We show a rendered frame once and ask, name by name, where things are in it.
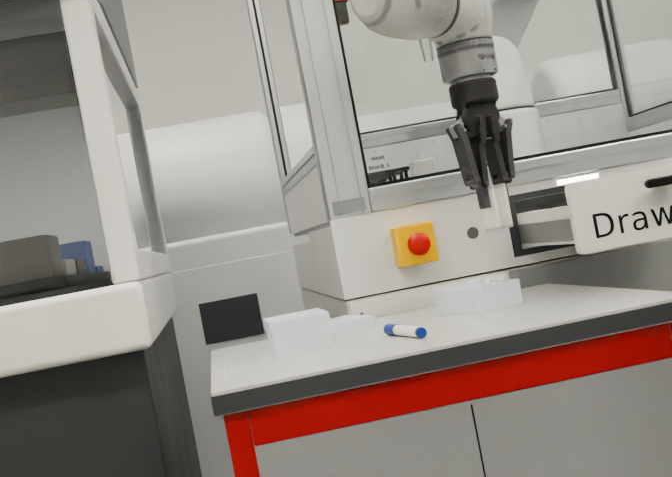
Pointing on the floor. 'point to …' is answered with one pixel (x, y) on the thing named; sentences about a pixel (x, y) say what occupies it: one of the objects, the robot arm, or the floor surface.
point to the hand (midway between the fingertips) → (495, 207)
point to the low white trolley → (464, 393)
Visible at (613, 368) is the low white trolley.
